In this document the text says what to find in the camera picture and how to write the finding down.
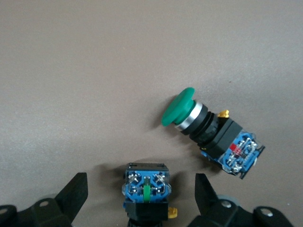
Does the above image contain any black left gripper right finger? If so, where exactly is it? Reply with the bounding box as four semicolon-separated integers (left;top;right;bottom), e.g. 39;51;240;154
188;173;294;227

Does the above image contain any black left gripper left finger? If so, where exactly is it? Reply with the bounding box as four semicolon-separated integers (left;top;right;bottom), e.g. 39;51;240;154
0;172;89;227

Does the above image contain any red push button switch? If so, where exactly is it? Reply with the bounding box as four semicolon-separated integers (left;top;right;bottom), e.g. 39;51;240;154
122;162;178;227

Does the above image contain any brown table mat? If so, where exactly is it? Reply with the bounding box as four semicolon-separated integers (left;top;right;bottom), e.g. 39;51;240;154
0;0;303;227

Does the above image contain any green push button switch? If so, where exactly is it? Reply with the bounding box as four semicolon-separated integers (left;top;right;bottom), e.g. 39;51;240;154
160;87;266;180

